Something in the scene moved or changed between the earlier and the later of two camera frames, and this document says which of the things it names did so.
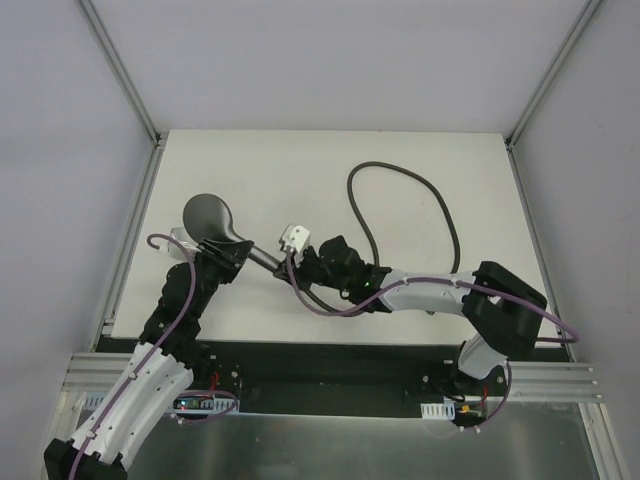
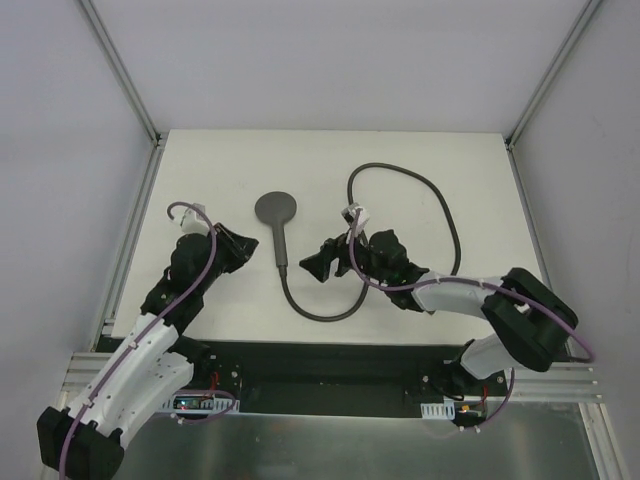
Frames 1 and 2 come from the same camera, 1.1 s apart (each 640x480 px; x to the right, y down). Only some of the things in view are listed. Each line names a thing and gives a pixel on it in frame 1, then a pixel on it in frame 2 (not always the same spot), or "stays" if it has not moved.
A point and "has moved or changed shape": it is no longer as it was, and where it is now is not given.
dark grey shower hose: x=369 y=238 has moved or changed shape
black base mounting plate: x=352 y=376 stays
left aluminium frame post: x=122 y=73 stays
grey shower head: x=209 y=216 → x=277 y=208
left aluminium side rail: x=107 y=320 stays
